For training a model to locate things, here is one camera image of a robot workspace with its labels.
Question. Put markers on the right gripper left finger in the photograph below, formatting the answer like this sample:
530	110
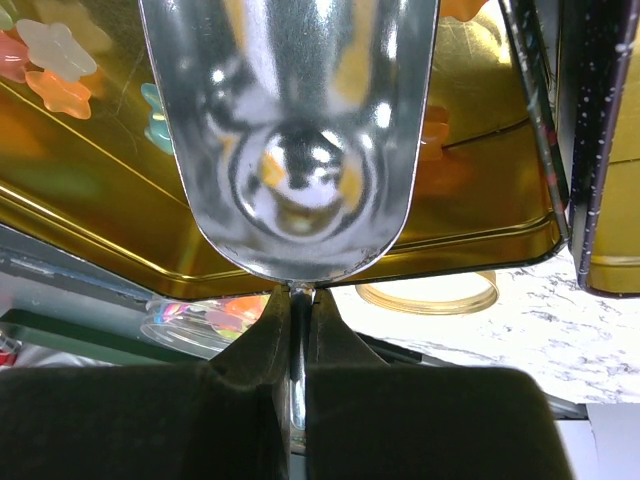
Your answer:
227	418

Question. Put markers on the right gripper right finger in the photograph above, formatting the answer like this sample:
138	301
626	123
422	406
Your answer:
367	419

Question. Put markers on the silver metal scoop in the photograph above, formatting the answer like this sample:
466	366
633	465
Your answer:
295	126

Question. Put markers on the hinged candy tin box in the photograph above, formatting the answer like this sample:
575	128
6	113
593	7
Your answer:
529	143

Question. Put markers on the clear glass jar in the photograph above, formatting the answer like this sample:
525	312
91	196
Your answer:
204	328

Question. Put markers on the gold jar lid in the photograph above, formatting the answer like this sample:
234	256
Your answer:
455	294

